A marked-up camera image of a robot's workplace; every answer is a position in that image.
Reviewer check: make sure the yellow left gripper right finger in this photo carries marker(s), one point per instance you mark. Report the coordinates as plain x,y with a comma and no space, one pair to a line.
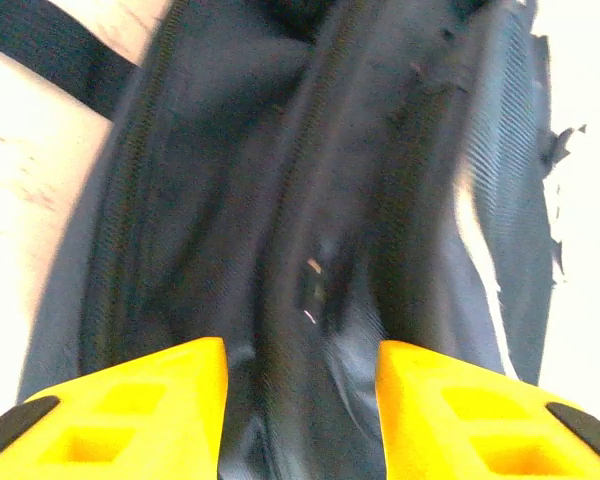
420,400

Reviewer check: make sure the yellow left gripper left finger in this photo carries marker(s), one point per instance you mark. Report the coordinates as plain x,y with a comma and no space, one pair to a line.
180,400

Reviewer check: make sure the navy blue student backpack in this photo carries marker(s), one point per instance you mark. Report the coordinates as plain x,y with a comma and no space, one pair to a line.
280,175

